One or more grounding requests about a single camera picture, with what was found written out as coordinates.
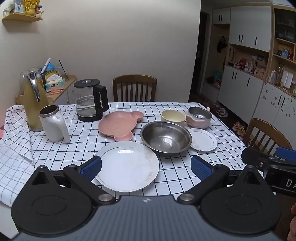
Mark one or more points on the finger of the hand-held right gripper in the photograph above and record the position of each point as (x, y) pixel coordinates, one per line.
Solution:
(286, 153)
(254, 157)

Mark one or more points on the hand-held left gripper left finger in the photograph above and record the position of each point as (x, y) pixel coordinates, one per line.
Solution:
(91, 168)

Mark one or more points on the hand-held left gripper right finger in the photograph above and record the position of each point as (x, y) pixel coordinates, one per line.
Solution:
(201, 168)

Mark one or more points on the small white plate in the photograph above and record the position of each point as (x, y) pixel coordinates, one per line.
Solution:
(204, 140)

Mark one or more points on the large white plate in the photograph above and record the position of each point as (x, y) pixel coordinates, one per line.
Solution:
(129, 166)

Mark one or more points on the stainless steel bowl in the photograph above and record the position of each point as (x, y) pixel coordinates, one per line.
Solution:
(166, 139)

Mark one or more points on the pink bear-shaped plate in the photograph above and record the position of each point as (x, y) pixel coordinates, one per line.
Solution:
(115, 125)

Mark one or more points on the cream bowl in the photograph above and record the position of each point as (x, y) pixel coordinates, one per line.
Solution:
(173, 115)

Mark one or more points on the person's right hand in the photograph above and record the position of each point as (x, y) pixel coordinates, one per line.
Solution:
(293, 224)

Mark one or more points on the white checked tablecloth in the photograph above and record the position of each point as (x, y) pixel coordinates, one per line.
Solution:
(81, 143)

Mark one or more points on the wooden dining chair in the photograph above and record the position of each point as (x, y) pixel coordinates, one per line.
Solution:
(266, 127)
(134, 80)

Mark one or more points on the pair of shoes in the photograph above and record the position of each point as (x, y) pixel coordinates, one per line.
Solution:
(239, 127)
(222, 112)

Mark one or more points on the white speckled cabinet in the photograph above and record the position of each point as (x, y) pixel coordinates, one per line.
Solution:
(272, 104)

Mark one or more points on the white steel-lined cup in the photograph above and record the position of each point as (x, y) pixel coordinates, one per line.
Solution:
(55, 127)

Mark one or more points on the glass electric kettle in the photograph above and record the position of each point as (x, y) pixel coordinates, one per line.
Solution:
(87, 104)

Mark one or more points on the white lower cabinet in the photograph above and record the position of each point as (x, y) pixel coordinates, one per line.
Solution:
(238, 88)

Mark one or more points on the wooden side cabinet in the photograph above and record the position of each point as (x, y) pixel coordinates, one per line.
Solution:
(67, 85)

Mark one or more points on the yellow thermos carafe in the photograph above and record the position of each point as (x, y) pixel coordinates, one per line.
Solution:
(31, 104)

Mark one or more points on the tissue box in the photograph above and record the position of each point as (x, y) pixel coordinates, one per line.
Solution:
(54, 85)

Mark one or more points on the row of shelf trinkets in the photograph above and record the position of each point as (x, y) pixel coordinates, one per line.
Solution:
(249, 64)

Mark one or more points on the pink plastic stool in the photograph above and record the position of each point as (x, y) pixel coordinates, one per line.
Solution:
(1, 133)

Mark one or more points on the orange snack jar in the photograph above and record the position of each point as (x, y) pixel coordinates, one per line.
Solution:
(40, 82)

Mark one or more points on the thin black stick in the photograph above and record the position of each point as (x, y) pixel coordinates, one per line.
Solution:
(63, 69)

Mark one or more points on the wooden shelving unit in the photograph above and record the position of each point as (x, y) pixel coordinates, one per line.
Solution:
(284, 46)

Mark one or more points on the white pen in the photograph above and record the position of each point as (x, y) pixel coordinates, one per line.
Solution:
(45, 64)

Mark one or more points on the black hanging bag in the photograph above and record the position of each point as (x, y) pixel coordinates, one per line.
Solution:
(222, 44)

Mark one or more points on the small white upper cabinet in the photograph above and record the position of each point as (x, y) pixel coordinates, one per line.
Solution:
(221, 16)

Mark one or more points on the yellow ornament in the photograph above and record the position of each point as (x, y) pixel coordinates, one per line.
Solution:
(32, 7)

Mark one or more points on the small picture card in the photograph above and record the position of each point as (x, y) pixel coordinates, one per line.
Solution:
(19, 5)

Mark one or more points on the wooden wall shelf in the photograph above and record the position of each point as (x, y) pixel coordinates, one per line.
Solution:
(20, 18)

